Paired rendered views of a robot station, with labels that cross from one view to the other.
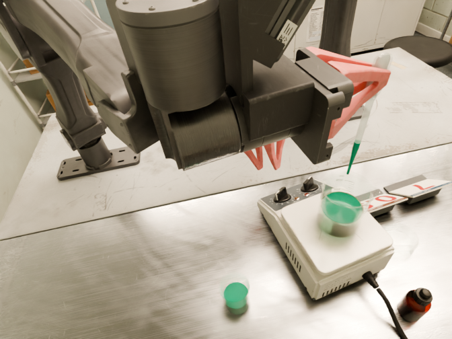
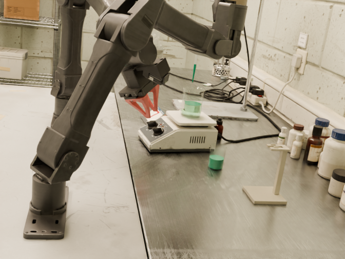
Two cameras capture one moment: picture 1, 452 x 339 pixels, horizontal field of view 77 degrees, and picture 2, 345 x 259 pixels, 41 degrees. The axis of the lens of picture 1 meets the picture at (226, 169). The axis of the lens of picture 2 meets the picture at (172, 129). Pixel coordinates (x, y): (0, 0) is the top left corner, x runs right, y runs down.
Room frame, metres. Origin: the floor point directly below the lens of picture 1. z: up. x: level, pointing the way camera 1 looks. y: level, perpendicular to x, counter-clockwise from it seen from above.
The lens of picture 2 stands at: (0.43, 1.13, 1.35)
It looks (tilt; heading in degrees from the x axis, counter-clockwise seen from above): 18 degrees down; 263
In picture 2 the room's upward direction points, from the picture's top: 7 degrees clockwise
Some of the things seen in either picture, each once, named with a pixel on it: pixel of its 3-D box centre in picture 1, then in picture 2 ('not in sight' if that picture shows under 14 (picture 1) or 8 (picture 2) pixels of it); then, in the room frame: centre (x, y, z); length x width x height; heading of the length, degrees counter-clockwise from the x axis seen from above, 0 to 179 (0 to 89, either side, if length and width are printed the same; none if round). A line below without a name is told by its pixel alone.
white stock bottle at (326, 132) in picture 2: not in sight; (318, 137); (-0.17, -0.15, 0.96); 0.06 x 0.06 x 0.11
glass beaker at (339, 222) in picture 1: (344, 207); (192, 103); (0.23, -0.15, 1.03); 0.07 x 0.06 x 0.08; 64
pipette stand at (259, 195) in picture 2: not in sight; (268, 171); (0.08, 0.17, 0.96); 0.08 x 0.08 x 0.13; 6
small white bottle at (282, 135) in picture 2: not in sight; (282, 136); (-0.08, -0.21, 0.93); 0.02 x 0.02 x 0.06
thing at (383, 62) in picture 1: (378, 77); not in sight; (0.23, -0.15, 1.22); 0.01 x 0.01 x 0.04; 14
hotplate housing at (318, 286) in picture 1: (319, 229); (180, 132); (0.25, -0.14, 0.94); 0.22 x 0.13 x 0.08; 14
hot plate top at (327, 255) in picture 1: (333, 225); (190, 117); (0.23, -0.15, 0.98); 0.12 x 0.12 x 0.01; 14
